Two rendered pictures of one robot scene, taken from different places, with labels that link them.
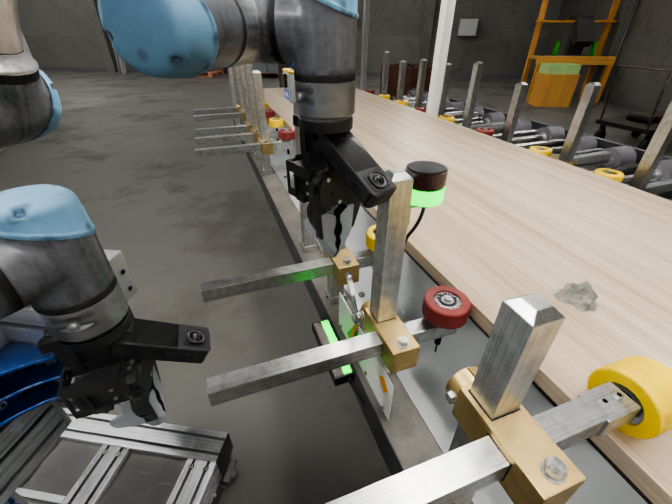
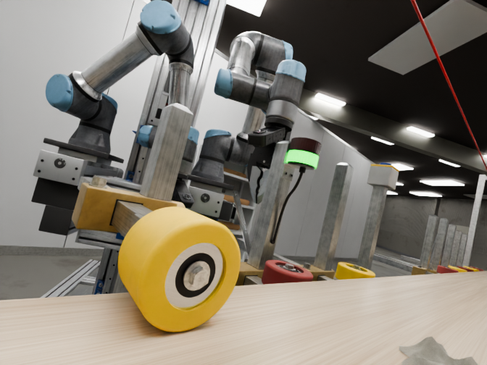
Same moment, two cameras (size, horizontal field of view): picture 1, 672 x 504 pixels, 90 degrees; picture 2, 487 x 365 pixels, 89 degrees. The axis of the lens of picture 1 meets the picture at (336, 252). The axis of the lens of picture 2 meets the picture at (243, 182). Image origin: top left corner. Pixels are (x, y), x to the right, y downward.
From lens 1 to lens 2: 0.66 m
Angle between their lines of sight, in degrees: 75
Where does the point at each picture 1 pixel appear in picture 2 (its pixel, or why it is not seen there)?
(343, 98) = (275, 106)
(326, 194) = (256, 153)
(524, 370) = (155, 145)
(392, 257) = (267, 200)
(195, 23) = (222, 76)
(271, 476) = not seen: outside the picture
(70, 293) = not seen: hidden behind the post
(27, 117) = (245, 154)
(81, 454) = not seen: hidden behind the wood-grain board
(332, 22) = (277, 78)
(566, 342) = (292, 320)
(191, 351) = (178, 195)
